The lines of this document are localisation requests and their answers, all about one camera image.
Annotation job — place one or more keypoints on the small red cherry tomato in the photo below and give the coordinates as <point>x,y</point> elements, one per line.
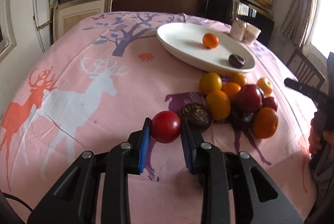
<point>270,102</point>

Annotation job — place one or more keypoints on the white paper cup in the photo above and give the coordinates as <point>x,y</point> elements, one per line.
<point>251,34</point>

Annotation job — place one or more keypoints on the dark brown cabinet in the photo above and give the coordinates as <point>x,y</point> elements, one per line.
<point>190,7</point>

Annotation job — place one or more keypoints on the yellow-green round fruit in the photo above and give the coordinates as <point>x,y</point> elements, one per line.
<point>210,82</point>

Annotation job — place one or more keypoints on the white oval plate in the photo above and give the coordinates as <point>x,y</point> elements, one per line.
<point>184,41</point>

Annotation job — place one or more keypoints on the yellow-orange oval fruit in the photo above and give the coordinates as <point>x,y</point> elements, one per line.
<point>218,104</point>

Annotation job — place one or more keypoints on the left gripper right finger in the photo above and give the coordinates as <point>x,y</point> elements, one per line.
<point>256,197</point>

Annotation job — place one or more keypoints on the patterned window curtain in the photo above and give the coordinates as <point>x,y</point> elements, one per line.
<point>299,20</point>

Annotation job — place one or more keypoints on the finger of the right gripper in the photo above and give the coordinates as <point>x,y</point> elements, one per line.
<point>311,92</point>

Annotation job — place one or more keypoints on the large red plum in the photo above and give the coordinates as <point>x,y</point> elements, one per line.
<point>165,127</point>

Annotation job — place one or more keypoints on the small mandarin orange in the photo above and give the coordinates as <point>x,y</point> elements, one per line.
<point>210,41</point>

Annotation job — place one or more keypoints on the large dark water chestnut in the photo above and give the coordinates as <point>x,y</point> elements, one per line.
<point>198,117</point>

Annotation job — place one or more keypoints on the person's right hand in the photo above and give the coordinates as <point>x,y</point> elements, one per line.
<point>314,141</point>

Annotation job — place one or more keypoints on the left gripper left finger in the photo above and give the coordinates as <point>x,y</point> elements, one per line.
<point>73,197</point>

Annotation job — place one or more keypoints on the yellow-orange round fruit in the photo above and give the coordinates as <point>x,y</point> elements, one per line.
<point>239,79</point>

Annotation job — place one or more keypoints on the dark red plum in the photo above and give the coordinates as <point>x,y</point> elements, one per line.
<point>249,98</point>

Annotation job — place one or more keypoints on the white beverage can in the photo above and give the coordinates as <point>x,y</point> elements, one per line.
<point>238,29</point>

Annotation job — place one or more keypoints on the pale yellow fruit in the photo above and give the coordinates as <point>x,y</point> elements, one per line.
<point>265,85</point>

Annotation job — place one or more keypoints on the large orange tangerine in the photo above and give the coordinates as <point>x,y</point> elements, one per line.
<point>265,123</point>

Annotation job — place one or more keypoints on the wooden chair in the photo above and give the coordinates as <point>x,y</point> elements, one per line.
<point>304,70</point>

